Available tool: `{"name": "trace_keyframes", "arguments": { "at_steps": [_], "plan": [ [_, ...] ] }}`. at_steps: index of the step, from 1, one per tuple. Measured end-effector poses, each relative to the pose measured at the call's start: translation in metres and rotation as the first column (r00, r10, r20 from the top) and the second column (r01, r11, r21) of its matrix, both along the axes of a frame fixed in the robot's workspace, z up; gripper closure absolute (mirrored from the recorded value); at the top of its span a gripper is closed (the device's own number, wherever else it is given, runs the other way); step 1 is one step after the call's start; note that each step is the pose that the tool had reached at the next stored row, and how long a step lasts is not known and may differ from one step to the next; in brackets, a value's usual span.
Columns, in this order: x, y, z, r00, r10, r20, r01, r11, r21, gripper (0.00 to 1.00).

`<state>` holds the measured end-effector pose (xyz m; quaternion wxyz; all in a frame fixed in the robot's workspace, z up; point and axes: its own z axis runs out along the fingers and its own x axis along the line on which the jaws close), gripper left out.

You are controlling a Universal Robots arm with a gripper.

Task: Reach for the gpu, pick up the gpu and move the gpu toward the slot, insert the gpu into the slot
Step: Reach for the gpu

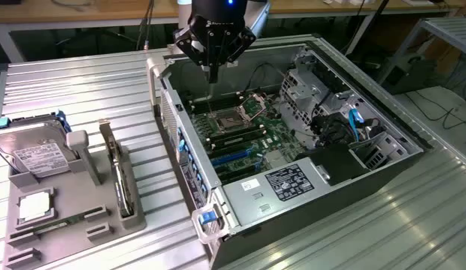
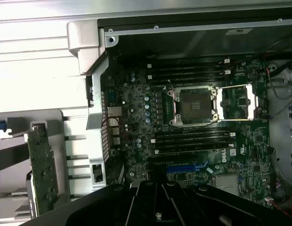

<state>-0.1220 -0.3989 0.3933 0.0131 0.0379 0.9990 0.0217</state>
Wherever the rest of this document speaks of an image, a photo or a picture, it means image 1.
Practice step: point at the blue disk carrier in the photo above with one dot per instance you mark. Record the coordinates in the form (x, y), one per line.
(64, 121)

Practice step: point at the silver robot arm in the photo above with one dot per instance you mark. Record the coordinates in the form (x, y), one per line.
(185, 14)

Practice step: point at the black expansion slot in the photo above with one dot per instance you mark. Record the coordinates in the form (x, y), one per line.
(237, 171)

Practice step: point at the black plastic air shroud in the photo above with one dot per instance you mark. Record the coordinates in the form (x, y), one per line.
(330, 163)

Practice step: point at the silver hard disk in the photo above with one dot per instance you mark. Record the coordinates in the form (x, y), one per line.
(26, 146)

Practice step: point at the green graphics card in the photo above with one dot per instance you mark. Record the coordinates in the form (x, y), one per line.
(122, 174)

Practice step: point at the silver CPU chip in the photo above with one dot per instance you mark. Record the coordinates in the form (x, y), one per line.
(36, 206)

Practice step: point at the grey metal shelf frame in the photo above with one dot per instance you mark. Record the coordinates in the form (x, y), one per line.
(448, 28)

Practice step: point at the blue expansion slot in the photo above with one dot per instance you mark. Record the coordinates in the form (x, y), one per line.
(232, 158)

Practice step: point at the black and grey PC case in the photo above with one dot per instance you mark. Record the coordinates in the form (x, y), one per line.
(330, 202)

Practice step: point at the grey power supply unit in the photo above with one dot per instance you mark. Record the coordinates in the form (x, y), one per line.
(278, 202)

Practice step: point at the green RAM stick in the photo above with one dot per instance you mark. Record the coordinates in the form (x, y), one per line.
(57, 223)

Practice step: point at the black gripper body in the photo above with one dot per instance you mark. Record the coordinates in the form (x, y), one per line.
(218, 14)

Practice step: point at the metal socket cover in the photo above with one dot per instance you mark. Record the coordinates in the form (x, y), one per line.
(256, 105)

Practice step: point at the silver chipset heatsink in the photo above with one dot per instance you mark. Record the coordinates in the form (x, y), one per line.
(276, 159)

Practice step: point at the blue case latch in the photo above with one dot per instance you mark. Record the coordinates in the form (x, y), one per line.
(208, 218)

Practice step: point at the silver disk bay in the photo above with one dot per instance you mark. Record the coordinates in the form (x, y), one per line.
(384, 152)

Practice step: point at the grey printed parts rack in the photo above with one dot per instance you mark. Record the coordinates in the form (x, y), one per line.
(68, 225)

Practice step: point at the black installed RAM module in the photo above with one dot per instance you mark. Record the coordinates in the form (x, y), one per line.
(237, 137)

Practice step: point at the wooden desk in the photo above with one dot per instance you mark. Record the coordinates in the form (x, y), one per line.
(68, 14)

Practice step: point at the CPU socket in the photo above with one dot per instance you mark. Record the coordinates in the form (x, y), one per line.
(233, 121)

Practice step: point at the perforated metal drive cage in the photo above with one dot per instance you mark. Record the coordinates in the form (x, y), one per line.
(301, 92)

